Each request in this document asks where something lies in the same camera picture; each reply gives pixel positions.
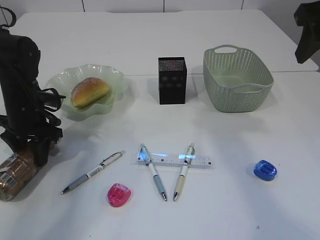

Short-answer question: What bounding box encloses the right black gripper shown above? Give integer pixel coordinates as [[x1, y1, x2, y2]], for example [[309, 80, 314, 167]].
[[294, 2, 320, 64]]

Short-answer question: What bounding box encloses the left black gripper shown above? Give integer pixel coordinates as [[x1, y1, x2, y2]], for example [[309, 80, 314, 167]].
[[0, 87, 63, 167]]

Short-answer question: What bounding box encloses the brown coffee drink bottle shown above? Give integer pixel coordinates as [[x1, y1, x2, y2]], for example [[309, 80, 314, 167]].
[[0, 144, 43, 202]]

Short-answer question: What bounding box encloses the sugared bread roll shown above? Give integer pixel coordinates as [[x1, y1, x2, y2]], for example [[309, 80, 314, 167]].
[[71, 77, 110, 108]]

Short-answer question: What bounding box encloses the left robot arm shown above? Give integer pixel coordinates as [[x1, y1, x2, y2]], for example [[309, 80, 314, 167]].
[[0, 29, 65, 167]]

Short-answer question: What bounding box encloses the grey grip pen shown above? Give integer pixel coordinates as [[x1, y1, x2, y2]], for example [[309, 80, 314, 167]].
[[60, 150, 126, 195]]

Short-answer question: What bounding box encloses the green wavy glass plate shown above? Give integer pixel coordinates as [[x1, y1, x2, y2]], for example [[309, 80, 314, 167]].
[[45, 64, 127, 121]]

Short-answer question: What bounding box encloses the green plastic basket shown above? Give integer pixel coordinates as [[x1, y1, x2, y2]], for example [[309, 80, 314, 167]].
[[203, 44, 274, 113]]

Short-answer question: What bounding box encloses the pink pencil sharpener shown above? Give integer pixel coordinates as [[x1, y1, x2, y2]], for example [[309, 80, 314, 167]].
[[106, 183, 132, 208]]

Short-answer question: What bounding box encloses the blue grip pen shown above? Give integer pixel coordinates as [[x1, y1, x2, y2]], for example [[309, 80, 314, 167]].
[[140, 143, 168, 202]]

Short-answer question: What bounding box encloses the black mesh pen holder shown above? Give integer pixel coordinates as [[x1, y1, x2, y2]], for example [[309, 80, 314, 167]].
[[158, 57, 187, 105]]

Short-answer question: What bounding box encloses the blue pencil sharpener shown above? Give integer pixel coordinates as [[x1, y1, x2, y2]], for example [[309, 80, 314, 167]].
[[253, 160, 278, 182]]

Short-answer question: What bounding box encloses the cream grip pen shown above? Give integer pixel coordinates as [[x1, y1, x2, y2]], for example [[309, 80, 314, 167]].
[[173, 143, 195, 202]]

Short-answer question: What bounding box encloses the transparent plastic ruler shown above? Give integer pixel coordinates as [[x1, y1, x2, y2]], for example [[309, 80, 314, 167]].
[[135, 152, 215, 169]]

